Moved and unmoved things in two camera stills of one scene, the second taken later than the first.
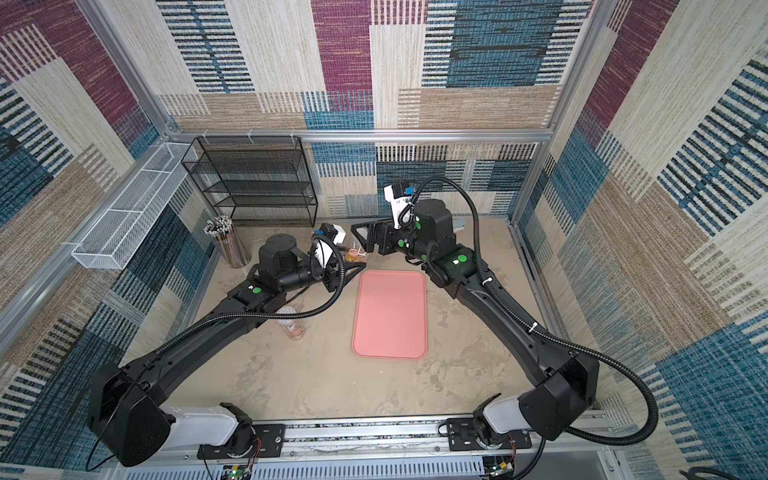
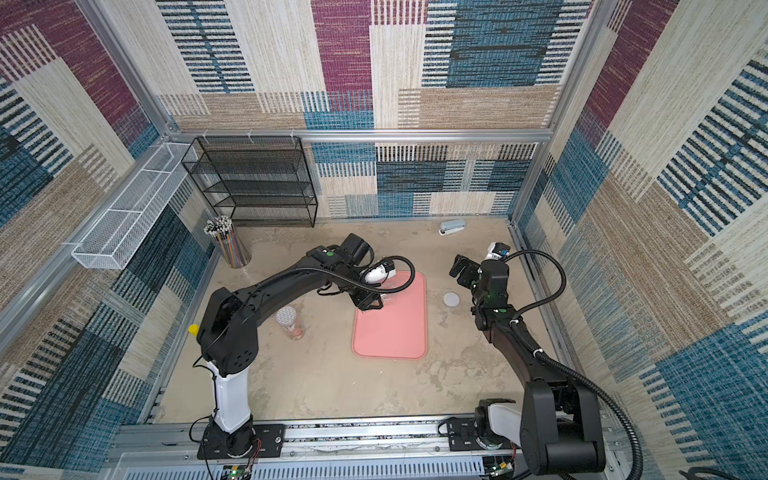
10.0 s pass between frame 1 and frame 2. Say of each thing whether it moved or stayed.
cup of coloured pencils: stayed
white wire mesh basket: stayed
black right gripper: moved
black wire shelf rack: stayed
